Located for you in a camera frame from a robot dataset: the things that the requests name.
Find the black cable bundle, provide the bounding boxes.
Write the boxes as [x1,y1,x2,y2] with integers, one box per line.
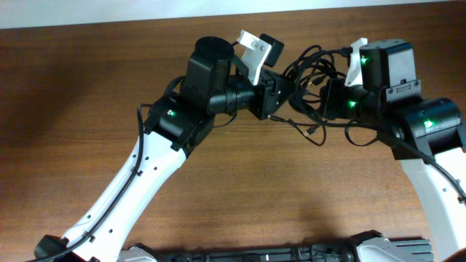
[268,44,350,147]

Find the right camera black cable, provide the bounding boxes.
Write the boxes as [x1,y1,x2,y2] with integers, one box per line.
[298,47,466,205]

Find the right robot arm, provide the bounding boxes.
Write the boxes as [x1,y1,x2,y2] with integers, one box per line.
[319,38,465,261]

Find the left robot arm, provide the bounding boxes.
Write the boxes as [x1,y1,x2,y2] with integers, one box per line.
[34,31,294,261]

